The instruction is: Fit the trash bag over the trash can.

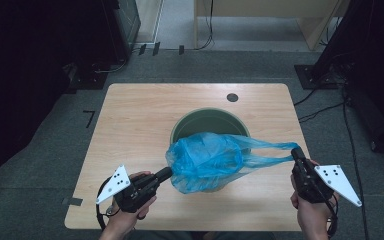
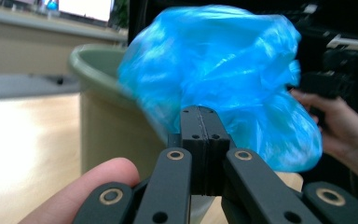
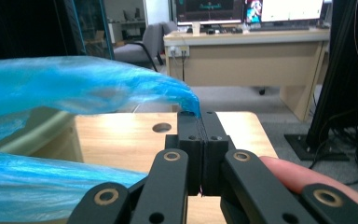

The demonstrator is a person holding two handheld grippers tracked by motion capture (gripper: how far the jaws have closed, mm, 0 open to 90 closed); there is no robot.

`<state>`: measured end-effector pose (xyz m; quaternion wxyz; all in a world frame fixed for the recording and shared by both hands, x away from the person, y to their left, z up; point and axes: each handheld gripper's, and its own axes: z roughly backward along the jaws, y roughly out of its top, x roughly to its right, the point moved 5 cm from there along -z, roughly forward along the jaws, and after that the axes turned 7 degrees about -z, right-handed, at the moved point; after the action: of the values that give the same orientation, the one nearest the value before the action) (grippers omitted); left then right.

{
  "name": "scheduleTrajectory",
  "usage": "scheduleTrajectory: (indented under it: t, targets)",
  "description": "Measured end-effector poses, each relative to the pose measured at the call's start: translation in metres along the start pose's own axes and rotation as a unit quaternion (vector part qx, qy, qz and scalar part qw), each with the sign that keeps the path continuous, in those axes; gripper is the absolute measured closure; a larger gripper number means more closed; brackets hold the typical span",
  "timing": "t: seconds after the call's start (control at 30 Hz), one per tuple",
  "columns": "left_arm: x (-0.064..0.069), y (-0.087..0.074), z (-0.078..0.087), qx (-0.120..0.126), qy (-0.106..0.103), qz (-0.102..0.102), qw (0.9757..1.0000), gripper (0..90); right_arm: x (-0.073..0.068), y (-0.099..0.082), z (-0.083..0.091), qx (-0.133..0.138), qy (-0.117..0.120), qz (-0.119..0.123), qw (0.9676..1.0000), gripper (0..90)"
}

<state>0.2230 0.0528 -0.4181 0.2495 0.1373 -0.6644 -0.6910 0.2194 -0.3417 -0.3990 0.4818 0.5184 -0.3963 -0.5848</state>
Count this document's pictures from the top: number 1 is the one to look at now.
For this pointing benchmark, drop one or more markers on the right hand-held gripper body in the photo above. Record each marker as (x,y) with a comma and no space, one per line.
(310,186)

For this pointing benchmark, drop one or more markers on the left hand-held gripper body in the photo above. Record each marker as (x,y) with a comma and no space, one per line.
(136,195)

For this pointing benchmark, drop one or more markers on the blue plastic bag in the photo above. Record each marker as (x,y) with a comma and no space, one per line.
(203,160)

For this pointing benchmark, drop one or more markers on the green plastic bucket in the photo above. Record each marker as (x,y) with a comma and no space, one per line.
(210,121)

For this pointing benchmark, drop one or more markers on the person's left hand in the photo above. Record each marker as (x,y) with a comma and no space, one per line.
(123,220)

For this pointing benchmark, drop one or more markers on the person's right hand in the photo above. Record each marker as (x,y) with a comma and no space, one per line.
(313,216)

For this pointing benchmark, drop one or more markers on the grey tape piece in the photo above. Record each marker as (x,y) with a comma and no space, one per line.
(75,201)

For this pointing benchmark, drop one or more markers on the dark round table grommet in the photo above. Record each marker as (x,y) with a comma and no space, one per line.
(232,97)

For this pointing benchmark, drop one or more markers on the black angled floor tape mark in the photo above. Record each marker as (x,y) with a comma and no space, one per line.
(90,118)

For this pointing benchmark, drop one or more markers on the black floor tape strip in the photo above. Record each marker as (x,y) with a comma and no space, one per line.
(181,50)
(156,48)
(142,49)

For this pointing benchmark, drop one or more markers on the black curtain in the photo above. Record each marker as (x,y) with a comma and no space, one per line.
(380,50)
(20,66)

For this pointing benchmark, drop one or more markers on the dark cabinet with glass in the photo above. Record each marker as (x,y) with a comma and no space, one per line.
(126,30)

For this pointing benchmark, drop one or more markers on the light wooden desk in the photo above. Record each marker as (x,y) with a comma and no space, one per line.
(263,8)

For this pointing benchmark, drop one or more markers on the black stand base plate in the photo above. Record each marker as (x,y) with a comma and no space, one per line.
(88,80)
(305,78)

